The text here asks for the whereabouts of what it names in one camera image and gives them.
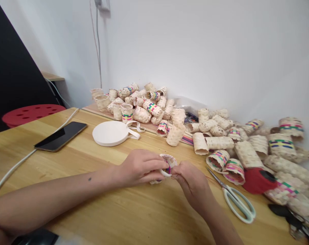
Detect person's right hand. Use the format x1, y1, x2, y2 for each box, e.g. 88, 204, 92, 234
170, 160, 214, 206

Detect person's left hand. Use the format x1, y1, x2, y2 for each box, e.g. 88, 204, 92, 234
118, 149, 170, 187

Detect small woven basket coloured band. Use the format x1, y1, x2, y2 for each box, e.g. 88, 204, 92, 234
149, 153, 179, 185

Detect bundle of coloured strips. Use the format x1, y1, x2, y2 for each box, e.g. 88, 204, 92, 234
179, 134, 196, 146

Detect roll of white strip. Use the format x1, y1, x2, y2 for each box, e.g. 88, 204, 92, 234
92, 120, 146, 147

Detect pile of woven baskets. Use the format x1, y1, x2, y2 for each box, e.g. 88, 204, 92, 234
90, 82, 187, 148
184, 108, 309, 225

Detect clear plastic bag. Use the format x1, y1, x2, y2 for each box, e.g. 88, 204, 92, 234
173, 95, 210, 114

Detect black smartphone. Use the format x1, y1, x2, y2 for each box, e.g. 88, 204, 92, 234
33, 121, 88, 153

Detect red thread spool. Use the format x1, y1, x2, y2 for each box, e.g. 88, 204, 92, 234
242, 167, 278, 196

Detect wooden side desk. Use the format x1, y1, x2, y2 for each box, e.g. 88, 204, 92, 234
40, 71, 71, 109

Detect red round stool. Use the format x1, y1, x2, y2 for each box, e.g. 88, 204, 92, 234
2, 104, 67, 128

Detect person's body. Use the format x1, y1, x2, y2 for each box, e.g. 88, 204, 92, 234
0, 224, 60, 245

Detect black panel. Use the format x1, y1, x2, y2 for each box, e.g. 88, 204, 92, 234
0, 0, 68, 136

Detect scissors with white handles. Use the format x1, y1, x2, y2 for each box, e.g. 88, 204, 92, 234
205, 167, 257, 225

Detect cables hanging on wall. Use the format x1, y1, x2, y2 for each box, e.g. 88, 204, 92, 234
89, 0, 111, 89

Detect white charging cable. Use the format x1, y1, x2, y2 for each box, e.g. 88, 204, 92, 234
0, 108, 80, 200

